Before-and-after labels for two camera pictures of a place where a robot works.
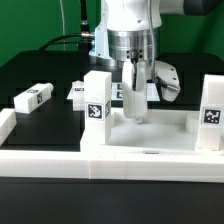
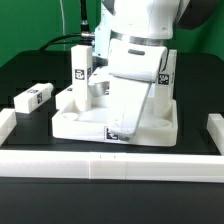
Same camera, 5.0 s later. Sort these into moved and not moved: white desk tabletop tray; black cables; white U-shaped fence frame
Moved: white desk tabletop tray
Not moved: black cables; white U-shaped fence frame
